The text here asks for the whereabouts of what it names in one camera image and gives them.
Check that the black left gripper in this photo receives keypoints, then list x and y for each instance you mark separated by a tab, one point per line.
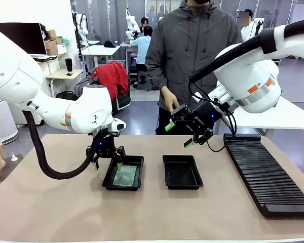
104	144

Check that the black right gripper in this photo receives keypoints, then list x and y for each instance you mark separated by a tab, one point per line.
205	116

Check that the green circuit board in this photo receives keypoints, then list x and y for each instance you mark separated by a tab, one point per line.
125	176

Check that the black ESD tray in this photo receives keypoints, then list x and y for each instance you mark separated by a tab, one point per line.
182	172
131	160

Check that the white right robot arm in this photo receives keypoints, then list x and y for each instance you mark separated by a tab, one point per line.
250	83

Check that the person's right forearm grey sleeve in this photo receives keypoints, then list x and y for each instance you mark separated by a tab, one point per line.
155	73

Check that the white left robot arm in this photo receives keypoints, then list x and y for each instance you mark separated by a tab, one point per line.
15	71

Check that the person's right hand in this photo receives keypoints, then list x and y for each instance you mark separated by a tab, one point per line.
170	100

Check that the dark padded jacket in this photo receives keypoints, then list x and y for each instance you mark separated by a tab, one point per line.
122	101

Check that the grey stool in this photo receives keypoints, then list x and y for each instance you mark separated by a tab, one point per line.
143	79

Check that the black backpack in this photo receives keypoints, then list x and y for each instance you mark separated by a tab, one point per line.
67	95

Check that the person in grey jacket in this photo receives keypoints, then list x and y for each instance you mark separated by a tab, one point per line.
192	50

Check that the red jacket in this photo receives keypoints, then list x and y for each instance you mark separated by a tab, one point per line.
111	76

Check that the small white peg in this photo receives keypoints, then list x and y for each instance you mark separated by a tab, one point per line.
14	157

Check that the seated person light blue shirt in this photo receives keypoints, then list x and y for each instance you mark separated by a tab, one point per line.
143	48

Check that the black slotted board rack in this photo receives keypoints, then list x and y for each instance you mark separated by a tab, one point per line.
268	177

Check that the small wooden side table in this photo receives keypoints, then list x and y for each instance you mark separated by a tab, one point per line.
64	74

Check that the white cylindrical air purifier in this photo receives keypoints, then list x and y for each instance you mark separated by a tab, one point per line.
7	126

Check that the black tumbler cup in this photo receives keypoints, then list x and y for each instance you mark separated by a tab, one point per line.
69	64

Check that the white office desk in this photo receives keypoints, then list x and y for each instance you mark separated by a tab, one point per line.
101	50

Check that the black cap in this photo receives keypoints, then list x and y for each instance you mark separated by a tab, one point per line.
109	44

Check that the seated person dark hair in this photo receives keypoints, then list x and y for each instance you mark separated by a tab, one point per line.
144	22

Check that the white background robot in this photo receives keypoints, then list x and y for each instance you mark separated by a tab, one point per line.
131	25
82	25

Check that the person in white hoodie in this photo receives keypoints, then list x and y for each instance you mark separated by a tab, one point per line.
248	30

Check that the white storage box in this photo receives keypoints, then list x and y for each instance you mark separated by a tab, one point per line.
62	48

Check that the brown cardboard box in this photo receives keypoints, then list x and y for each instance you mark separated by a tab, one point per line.
51	33
51	47
59	40

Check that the black computer monitor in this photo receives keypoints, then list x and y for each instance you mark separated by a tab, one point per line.
28	38

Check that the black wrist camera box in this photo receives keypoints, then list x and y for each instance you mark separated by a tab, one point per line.
181	110

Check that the grey mannequin base plate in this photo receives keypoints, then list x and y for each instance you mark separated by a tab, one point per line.
10	169

